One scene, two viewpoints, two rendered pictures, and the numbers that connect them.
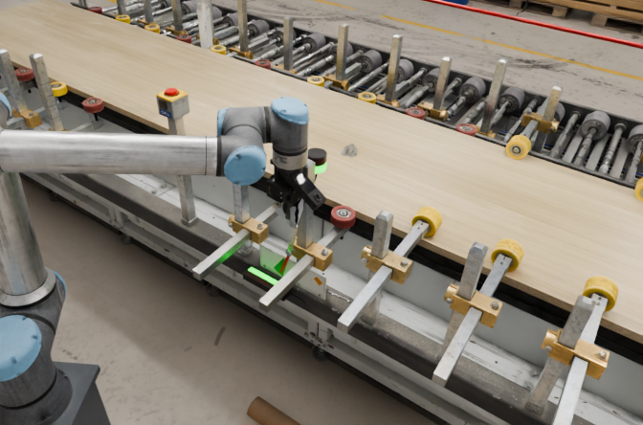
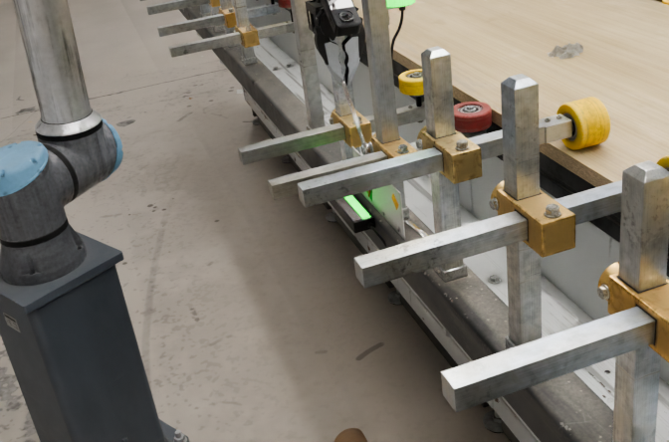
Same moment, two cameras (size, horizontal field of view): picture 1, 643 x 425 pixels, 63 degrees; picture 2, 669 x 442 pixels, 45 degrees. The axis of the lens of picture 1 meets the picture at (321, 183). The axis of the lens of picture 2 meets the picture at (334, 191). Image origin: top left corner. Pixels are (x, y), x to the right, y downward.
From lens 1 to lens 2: 0.97 m
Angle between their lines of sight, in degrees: 37
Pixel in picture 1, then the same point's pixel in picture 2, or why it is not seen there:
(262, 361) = (405, 399)
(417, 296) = (572, 280)
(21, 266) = (51, 84)
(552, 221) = not seen: outside the picture
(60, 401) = (55, 262)
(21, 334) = (25, 155)
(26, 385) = (14, 214)
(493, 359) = not seen: hidden behind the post
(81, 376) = (99, 256)
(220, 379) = (334, 399)
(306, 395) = not seen: outside the picture
